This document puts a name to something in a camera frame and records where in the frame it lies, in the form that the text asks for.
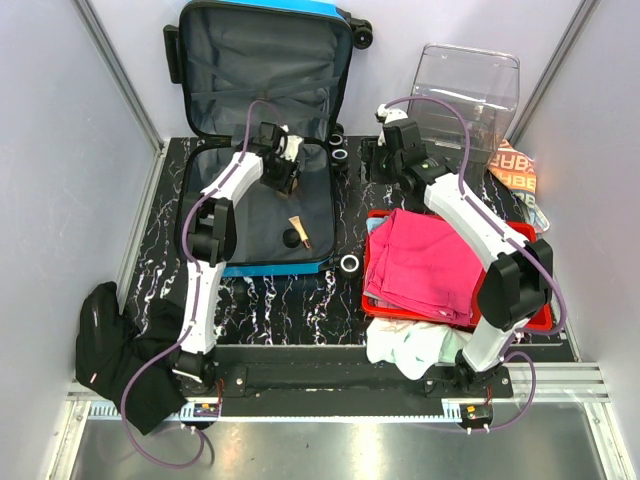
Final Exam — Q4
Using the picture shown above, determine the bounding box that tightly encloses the light blue t-shirt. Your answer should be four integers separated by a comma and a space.
366, 216, 388, 235

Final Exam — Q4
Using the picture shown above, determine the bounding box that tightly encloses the clear plastic drawer organizer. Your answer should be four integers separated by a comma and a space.
379, 43, 520, 191

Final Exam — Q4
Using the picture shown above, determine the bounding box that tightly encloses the magenta pink cloth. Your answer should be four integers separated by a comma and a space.
364, 209, 483, 326

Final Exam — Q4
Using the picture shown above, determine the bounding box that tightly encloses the blue hard-shell suitcase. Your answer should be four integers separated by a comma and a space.
163, 1, 373, 277

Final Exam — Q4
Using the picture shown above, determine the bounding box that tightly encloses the red plastic tray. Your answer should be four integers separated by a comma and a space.
360, 209, 554, 334

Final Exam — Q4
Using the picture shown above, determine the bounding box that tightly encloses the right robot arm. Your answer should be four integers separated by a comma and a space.
379, 118, 560, 397

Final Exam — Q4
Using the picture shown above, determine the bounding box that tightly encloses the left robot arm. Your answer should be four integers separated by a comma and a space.
170, 122, 304, 396

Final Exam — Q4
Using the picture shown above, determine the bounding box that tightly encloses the black round compact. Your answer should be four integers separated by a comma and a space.
282, 228, 301, 249

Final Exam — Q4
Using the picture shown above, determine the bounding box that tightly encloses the orange white printed bag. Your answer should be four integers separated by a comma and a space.
489, 139, 550, 234

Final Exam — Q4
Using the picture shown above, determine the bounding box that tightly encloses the black marble pattern mat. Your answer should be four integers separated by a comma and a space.
119, 133, 576, 362

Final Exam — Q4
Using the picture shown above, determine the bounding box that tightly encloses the white mint cloth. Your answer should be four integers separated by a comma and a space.
366, 318, 471, 380

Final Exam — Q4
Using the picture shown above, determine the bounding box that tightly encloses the black cloth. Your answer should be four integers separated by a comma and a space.
75, 282, 186, 435

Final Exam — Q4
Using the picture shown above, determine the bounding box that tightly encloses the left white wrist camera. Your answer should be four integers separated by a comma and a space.
276, 125, 305, 162

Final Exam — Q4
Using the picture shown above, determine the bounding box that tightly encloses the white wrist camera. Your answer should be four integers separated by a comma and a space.
276, 125, 305, 162
375, 104, 408, 127

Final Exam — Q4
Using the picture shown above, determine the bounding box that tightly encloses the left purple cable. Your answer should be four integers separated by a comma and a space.
120, 99, 294, 471

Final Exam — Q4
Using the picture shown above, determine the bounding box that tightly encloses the purple cable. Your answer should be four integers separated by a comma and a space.
384, 96, 569, 434
120, 99, 294, 471

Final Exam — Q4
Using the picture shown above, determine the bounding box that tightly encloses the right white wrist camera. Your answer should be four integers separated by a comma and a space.
375, 104, 408, 127

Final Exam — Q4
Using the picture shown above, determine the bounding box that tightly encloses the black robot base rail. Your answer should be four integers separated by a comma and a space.
183, 345, 513, 420

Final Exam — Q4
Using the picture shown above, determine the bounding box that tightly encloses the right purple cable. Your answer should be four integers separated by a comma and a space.
384, 96, 569, 434

